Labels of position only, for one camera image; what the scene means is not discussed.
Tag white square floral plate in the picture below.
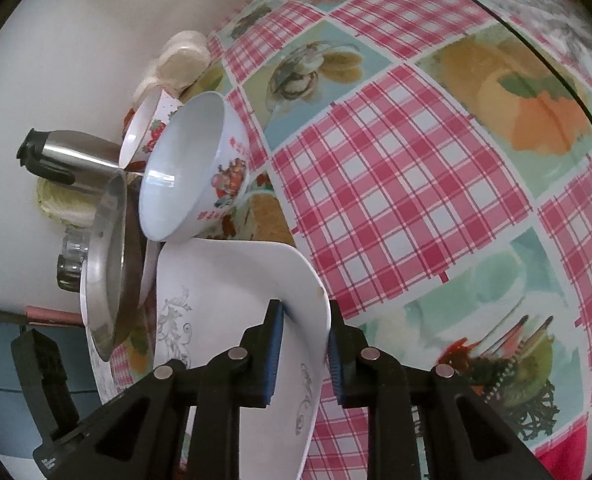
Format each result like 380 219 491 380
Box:
154 238 331 479

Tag checkered picture tablecloth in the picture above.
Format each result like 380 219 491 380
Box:
107 0 592 480

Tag glass jar black lid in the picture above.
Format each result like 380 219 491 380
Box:
56 226 90 292

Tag white bowl cartoon print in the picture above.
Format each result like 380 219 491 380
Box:
139 91 250 243

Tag steel thermos jug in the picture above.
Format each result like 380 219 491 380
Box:
16 129 120 194

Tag white bowl strawberry print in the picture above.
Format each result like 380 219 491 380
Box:
118 87 182 171

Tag grey metal pan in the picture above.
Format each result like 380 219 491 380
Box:
81 170 144 362

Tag bag of steamed buns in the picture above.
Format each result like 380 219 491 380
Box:
131 30 211 110

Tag napa cabbage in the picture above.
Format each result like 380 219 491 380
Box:
36 178 98 228

